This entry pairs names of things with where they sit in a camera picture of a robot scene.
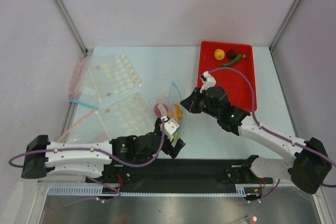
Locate dotted clear zip bag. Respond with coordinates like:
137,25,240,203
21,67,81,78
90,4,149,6
89,53,155,138

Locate corner aluminium post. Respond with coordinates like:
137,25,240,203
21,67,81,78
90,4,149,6
52,0,88,57
269,0,302,53

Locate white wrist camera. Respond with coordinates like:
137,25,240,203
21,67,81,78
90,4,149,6
160,116,180,141
200,71,216,93

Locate white slotted cable duct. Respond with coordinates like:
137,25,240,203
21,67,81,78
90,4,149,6
48,185,247,197

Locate left corner aluminium post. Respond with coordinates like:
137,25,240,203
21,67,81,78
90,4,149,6
52,0,88,57

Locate red plastic tray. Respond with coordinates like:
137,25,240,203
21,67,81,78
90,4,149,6
198,41,256,112

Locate blue zipper clear bag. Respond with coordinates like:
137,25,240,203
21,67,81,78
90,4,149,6
153,82,187,143

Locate green toy chili pepper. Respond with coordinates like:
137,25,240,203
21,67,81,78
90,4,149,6
218,54,243,67

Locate dark mangosteen toy back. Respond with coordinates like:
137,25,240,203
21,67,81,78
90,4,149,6
227,50,237,60

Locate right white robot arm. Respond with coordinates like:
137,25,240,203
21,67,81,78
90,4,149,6
180,87,332,194

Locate right corner aluminium post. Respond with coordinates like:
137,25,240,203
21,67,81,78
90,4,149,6
269,0,302,53

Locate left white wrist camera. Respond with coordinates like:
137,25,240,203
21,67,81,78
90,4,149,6
160,116,180,141

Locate orange toy fruit pieces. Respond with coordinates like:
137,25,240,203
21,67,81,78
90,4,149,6
168,104,183,122

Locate pink zipper clear bag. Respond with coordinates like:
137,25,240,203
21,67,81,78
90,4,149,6
55,59,99,145

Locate aluminium frame rail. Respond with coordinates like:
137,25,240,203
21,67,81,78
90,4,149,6
36,163,323,190

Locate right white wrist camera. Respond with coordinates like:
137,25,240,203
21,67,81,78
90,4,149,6
200,71,216,93

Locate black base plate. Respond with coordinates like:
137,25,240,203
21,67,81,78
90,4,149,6
97,159,273,194

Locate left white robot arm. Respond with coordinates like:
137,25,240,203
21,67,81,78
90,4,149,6
21,116,185,182

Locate yellow toy fruit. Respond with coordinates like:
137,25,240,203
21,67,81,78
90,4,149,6
214,49,225,61

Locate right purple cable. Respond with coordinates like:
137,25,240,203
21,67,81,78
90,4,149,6
208,67,336,204

